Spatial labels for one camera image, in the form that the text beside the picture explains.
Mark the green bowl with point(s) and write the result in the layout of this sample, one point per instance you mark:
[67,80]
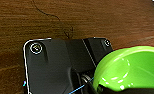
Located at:
[129,71]

